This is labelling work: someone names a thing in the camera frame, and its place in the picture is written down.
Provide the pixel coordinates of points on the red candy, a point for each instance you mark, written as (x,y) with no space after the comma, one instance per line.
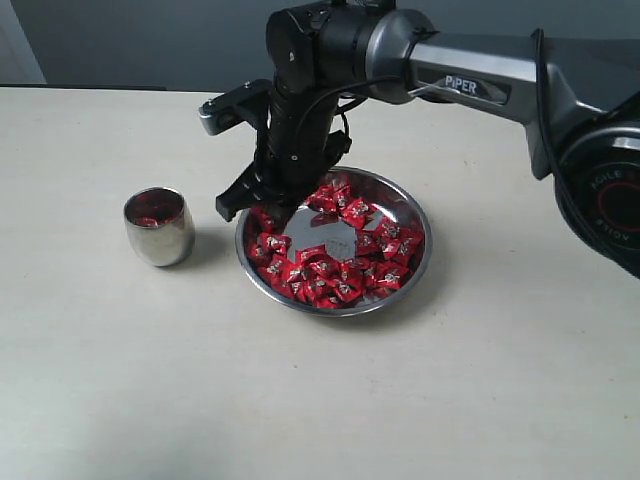
(407,244)
(358,213)
(150,221)
(322,200)
(267,222)
(349,290)
(391,276)
(268,244)

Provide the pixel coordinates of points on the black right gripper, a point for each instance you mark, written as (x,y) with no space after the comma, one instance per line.
(300,148)

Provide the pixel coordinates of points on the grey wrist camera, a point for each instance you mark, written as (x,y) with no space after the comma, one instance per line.
(248,103)

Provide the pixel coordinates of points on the stainless steel plate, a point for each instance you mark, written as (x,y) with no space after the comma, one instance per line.
(324,247)

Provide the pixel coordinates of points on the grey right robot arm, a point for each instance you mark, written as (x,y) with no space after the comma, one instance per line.
(578,101)

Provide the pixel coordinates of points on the stainless steel cup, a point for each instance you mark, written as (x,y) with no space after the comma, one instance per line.
(169,244)

